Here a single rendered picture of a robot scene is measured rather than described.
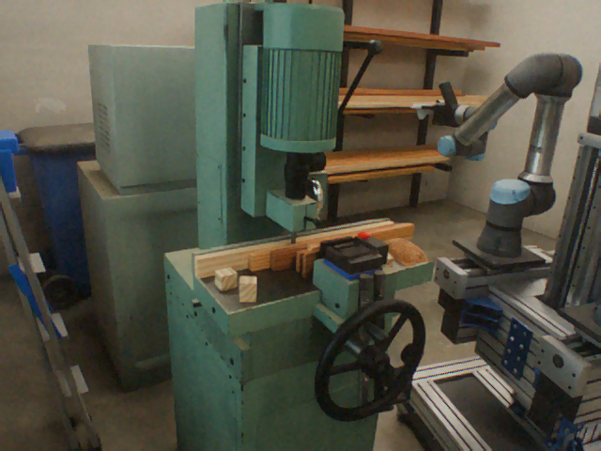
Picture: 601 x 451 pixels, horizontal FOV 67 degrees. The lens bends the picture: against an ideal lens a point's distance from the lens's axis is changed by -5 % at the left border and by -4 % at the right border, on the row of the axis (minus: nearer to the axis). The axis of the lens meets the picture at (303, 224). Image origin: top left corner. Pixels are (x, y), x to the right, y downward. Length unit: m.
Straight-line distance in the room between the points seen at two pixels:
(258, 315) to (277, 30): 0.60
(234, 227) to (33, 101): 2.11
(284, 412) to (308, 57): 0.82
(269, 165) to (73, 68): 2.18
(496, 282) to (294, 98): 0.97
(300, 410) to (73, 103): 2.47
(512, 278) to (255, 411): 0.98
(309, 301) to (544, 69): 0.99
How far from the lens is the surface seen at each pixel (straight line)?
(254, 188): 1.21
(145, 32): 3.31
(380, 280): 1.04
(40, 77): 3.21
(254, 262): 1.16
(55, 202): 2.73
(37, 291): 1.62
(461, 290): 1.61
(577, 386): 1.31
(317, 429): 1.35
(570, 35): 4.51
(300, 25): 1.03
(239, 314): 1.01
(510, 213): 1.63
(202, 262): 1.13
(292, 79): 1.04
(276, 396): 1.19
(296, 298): 1.06
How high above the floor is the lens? 1.41
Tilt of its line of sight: 20 degrees down
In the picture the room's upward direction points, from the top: 3 degrees clockwise
